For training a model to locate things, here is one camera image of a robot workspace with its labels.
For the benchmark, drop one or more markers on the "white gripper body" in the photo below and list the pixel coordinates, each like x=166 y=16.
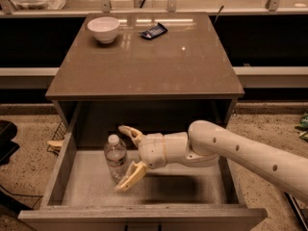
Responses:
x=152 y=150

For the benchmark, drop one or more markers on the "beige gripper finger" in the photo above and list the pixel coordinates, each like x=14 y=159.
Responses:
x=134 y=173
x=134 y=134

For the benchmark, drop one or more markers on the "clear plastic water bottle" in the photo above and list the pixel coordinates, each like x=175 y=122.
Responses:
x=115 y=152

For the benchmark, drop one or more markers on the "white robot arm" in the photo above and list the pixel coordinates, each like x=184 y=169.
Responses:
x=201 y=146

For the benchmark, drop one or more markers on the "open grey top drawer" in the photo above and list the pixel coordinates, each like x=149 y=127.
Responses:
x=80 y=195

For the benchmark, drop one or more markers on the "grey cabinet with glossy top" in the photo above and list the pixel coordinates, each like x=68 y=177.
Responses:
x=157 y=86

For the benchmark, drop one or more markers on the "dark blue calculator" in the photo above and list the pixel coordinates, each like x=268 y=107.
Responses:
x=154 y=32

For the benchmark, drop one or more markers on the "white ceramic bowl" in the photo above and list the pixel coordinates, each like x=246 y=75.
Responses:
x=105 y=29

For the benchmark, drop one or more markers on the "black object at left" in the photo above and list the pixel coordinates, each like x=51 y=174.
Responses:
x=8 y=131

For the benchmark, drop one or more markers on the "black bar on floor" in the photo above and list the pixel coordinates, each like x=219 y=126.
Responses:
x=299 y=213

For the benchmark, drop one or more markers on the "green packet on floor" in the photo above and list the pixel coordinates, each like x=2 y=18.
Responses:
x=302 y=126

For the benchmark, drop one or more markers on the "wire basket on floor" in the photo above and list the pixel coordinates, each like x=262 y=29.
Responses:
x=55 y=144

